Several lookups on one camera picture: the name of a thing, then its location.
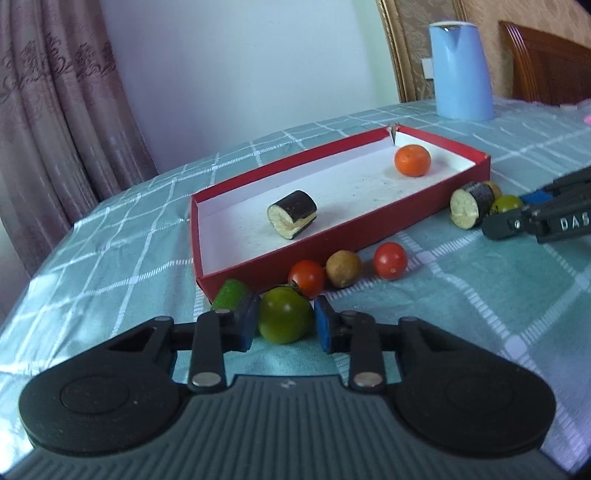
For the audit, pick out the pink patterned curtain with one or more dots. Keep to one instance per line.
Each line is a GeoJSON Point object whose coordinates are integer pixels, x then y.
{"type": "Point", "coordinates": [55, 115]}

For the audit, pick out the orange mandarin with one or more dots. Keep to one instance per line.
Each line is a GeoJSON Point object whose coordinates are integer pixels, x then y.
{"type": "Point", "coordinates": [412, 160]}

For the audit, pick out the wooden chair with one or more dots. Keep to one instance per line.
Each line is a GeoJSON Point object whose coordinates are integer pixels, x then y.
{"type": "Point", "coordinates": [549, 64]}

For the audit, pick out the cut eggplant piece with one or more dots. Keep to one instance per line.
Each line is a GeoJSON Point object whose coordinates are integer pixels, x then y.
{"type": "Point", "coordinates": [472, 203]}
{"type": "Point", "coordinates": [292, 217]}

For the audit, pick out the white wall socket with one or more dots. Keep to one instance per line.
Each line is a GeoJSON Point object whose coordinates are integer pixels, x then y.
{"type": "Point", "coordinates": [428, 69]}

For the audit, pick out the gold wall frame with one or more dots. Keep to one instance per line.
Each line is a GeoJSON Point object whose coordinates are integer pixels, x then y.
{"type": "Point", "coordinates": [392, 46]}

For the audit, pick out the blue electric kettle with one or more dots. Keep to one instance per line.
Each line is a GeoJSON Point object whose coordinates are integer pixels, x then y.
{"type": "Point", "coordinates": [459, 69]}

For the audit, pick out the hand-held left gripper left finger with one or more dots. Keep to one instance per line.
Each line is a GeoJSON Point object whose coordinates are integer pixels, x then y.
{"type": "Point", "coordinates": [244, 323]}

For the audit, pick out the large green tomato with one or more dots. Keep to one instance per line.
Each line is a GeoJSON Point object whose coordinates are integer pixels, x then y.
{"type": "Point", "coordinates": [284, 316]}

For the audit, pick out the red cherry tomato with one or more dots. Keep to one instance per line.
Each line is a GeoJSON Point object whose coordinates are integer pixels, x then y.
{"type": "Point", "coordinates": [307, 278]}
{"type": "Point", "coordinates": [390, 260]}

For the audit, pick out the small green tomato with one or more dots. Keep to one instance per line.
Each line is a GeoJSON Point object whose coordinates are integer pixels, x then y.
{"type": "Point", "coordinates": [507, 203]}

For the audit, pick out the brown kiwi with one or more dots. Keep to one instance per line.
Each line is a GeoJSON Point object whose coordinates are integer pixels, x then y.
{"type": "Point", "coordinates": [495, 187]}
{"type": "Point", "coordinates": [343, 268]}

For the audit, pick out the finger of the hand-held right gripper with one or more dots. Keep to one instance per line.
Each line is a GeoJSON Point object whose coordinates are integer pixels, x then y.
{"type": "Point", "coordinates": [535, 197]}
{"type": "Point", "coordinates": [508, 226]}

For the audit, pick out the green cucumber piece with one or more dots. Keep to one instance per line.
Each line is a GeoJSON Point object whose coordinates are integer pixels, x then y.
{"type": "Point", "coordinates": [228, 295]}

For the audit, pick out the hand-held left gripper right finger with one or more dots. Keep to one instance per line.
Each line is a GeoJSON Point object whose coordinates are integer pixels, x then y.
{"type": "Point", "coordinates": [324, 327]}

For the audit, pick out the red cardboard box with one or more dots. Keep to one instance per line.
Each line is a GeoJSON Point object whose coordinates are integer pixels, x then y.
{"type": "Point", "coordinates": [369, 228]}

